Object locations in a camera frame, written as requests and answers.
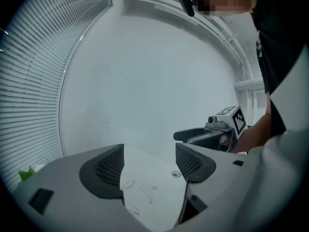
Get person's right forearm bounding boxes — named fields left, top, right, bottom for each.
left=231, top=113, right=273, bottom=154

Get green potted plant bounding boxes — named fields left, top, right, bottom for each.
left=16, top=165, right=37, bottom=183

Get black head-mounted camera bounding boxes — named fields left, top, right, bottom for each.
left=177, top=0, right=196, bottom=17

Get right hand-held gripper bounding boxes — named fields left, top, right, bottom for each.
left=173, top=105, right=247, bottom=152

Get thin wire-frame glasses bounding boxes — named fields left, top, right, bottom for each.
left=120, top=179, right=154, bottom=216

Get white ceiling pipes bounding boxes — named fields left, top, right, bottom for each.
left=122, top=0, right=254, bottom=82

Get person's right hand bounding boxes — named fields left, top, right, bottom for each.
left=218, top=132, right=234, bottom=152

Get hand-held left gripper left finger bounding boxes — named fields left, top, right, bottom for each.
left=14, top=143, right=156, bottom=232

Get person's black clothing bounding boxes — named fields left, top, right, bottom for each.
left=248, top=0, right=309, bottom=138

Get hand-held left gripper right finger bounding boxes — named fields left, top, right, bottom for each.
left=173, top=143, right=251, bottom=232

